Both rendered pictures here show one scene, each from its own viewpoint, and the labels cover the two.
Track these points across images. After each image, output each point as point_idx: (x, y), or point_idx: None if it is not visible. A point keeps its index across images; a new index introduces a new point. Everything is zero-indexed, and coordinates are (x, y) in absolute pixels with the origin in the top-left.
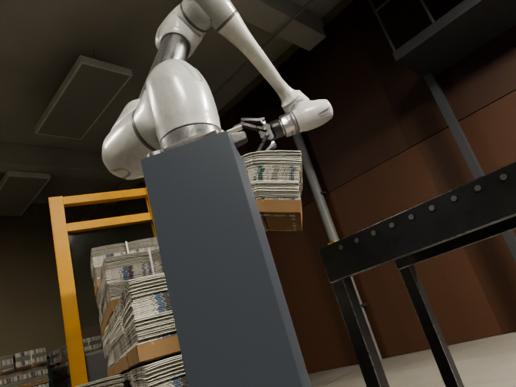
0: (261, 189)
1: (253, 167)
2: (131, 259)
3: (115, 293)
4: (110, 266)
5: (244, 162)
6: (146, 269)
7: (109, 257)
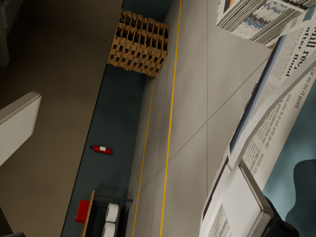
0: None
1: None
2: (244, 10)
3: (266, 40)
4: (230, 26)
5: None
6: (276, 7)
7: (219, 21)
